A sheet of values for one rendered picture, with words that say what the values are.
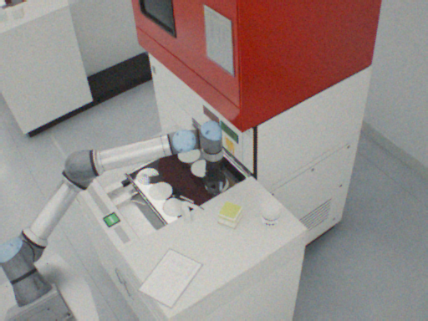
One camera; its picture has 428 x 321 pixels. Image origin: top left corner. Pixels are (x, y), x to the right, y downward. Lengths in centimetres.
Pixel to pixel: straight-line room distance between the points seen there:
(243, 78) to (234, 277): 69
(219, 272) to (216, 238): 15
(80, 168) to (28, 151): 220
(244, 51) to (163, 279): 83
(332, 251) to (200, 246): 133
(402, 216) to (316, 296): 83
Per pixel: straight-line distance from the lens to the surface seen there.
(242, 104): 173
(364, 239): 307
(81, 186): 184
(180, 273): 175
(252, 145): 190
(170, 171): 215
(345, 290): 285
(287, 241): 182
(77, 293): 197
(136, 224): 201
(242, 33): 156
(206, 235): 184
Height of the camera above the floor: 246
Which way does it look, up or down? 46 degrees down
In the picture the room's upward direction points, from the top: 5 degrees counter-clockwise
